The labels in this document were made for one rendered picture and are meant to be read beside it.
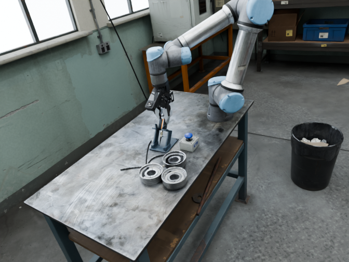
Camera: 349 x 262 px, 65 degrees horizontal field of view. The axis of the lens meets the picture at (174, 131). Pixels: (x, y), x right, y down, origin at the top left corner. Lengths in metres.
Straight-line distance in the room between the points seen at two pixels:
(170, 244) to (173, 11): 2.59
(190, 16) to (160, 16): 0.39
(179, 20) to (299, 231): 2.40
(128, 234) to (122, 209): 0.13
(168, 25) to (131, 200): 2.56
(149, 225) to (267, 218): 1.22
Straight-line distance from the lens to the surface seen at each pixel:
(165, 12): 3.38
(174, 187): 1.11
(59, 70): 2.73
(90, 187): 1.26
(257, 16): 1.28
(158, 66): 1.23
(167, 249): 1.27
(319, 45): 4.30
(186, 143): 1.30
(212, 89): 1.48
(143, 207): 1.09
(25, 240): 2.41
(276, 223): 2.08
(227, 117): 1.54
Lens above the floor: 1.56
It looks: 31 degrees down
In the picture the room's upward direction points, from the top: 8 degrees counter-clockwise
